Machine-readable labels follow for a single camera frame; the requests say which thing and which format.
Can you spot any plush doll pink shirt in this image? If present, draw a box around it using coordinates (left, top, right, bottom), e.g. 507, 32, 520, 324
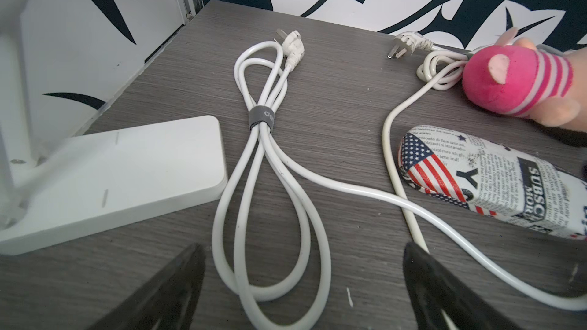
462, 27, 586, 132

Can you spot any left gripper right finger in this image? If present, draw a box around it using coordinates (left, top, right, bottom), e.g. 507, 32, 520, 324
403, 242, 520, 329

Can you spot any white desk lamp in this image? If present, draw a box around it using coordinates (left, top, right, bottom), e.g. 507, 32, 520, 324
1, 0, 228, 255

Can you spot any orange power strip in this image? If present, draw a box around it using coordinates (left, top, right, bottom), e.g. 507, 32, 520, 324
381, 31, 473, 330

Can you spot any white bundled power cord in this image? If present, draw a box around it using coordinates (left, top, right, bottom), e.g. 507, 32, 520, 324
210, 27, 587, 330

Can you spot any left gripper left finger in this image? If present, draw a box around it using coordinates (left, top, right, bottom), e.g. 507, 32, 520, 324
90, 244, 206, 329

